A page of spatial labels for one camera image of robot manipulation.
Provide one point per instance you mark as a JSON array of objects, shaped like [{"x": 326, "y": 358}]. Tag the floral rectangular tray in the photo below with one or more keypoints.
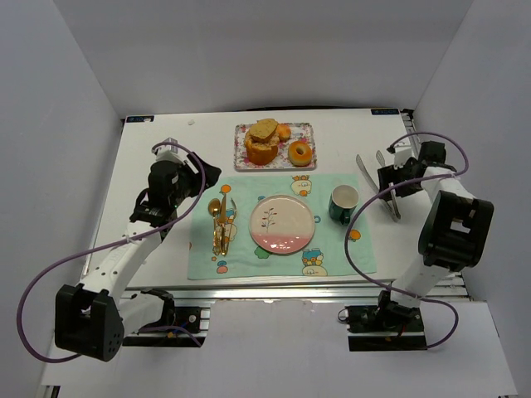
[{"x": 303, "y": 132}]

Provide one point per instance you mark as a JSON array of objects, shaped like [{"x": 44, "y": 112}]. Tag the large sugared bread loaf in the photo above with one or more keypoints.
[{"x": 261, "y": 153}]

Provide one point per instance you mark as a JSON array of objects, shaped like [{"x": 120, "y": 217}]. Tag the small round bun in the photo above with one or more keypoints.
[{"x": 283, "y": 131}]

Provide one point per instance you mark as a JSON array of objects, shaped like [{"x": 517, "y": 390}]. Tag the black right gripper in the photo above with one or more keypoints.
[{"x": 390, "y": 181}]

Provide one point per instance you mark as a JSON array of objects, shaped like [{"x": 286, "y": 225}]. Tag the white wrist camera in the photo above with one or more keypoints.
[
  {"x": 168, "y": 151},
  {"x": 401, "y": 151}
]

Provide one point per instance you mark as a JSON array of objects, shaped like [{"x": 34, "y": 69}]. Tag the gold spoon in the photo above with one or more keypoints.
[{"x": 214, "y": 206}]

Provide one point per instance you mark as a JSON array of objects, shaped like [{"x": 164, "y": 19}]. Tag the dark green mug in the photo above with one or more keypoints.
[{"x": 343, "y": 202}]

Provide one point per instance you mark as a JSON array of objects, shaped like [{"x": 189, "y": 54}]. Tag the pink white ceramic plate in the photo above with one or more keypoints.
[{"x": 282, "y": 224}]

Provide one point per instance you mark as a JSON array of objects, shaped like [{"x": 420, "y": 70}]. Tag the gold knife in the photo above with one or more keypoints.
[{"x": 222, "y": 221}]

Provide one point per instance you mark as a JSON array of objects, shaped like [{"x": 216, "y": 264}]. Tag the blue right corner label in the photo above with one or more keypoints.
[{"x": 385, "y": 111}]

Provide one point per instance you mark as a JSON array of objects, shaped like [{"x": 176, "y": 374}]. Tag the mint cartoon placemat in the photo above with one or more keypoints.
[{"x": 333, "y": 250}]

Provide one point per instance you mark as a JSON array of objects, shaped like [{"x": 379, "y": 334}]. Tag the metal serving tongs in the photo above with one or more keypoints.
[{"x": 391, "y": 205}]

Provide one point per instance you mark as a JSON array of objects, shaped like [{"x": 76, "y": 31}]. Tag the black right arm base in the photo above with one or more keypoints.
[{"x": 384, "y": 327}]

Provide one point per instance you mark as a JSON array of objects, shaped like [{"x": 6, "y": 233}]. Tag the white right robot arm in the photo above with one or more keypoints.
[{"x": 456, "y": 228}]

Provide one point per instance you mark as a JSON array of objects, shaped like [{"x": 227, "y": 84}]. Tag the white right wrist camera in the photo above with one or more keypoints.
[{"x": 401, "y": 151}]

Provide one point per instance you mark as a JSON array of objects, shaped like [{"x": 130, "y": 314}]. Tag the sliced herb bread piece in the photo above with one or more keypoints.
[{"x": 263, "y": 130}]

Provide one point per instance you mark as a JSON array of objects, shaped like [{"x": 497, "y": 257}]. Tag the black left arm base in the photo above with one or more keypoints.
[{"x": 153, "y": 318}]

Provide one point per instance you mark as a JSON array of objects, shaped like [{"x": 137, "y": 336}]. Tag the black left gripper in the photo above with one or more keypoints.
[{"x": 198, "y": 177}]

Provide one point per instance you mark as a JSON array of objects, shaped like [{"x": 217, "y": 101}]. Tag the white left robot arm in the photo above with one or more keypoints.
[{"x": 91, "y": 318}]

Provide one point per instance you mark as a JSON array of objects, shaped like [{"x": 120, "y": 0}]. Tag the orange glazed donut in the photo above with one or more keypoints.
[{"x": 300, "y": 154}]

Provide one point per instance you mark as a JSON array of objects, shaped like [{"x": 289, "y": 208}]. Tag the blue left corner label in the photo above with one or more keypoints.
[{"x": 139, "y": 119}]

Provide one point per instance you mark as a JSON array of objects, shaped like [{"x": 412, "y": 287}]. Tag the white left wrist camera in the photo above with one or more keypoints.
[{"x": 168, "y": 151}]

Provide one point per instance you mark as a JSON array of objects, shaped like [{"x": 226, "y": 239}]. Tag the blue corner label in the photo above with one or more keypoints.
[
  {"x": 385, "y": 111},
  {"x": 139, "y": 119}
]

